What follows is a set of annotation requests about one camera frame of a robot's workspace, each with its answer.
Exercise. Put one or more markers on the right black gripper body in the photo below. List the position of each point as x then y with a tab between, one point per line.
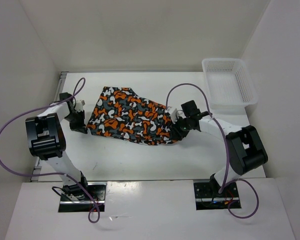
181	128

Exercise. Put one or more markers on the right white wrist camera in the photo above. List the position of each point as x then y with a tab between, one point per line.
173	113

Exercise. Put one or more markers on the orange black camouflage shorts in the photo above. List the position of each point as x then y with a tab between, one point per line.
120	113

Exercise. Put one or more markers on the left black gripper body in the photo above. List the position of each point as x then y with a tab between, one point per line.
76	120

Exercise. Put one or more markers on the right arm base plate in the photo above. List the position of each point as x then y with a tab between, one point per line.
206	199

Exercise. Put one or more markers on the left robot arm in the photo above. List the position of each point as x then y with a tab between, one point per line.
46	140

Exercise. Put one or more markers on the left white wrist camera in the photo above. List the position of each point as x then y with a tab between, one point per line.
79	106

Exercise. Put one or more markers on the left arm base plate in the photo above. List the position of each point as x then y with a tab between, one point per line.
75	204

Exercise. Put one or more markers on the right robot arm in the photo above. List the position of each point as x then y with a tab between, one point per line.
243	145

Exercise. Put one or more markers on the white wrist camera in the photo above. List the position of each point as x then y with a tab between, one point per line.
173	113
79	106

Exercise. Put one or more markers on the white perforated plastic basket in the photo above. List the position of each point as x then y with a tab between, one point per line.
229	84

